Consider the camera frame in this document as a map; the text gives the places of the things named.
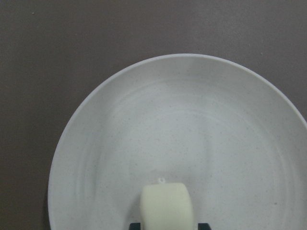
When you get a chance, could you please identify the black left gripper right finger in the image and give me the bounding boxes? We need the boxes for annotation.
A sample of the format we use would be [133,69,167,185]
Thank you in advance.
[198,223,210,230]

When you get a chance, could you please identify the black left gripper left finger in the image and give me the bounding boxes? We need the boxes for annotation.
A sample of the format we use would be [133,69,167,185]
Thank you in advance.
[129,222,142,230]

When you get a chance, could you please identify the cream round plate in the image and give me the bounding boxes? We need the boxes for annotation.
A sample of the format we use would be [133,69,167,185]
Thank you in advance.
[48,54,307,230]

